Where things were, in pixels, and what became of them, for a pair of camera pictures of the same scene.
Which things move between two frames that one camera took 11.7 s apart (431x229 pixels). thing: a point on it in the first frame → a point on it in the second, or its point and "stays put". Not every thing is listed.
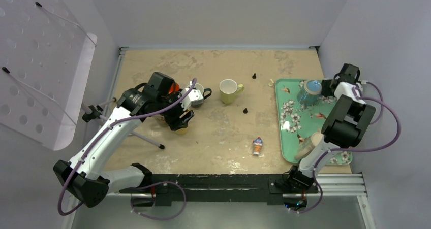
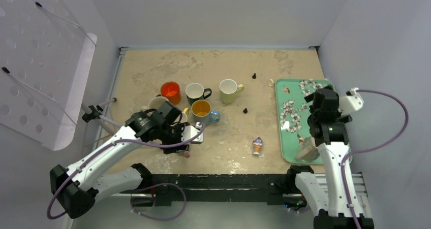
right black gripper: (325, 92) → (309, 97)
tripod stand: (93, 112) stays put
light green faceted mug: (229, 89) stays put
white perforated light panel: (47, 52) stays put
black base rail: (158, 189) stays put
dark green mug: (200, 87) stays put
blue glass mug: (309, 95) → (201, 112)
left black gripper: (176, 122) → (177, 149)
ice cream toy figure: (257, 143) stays put
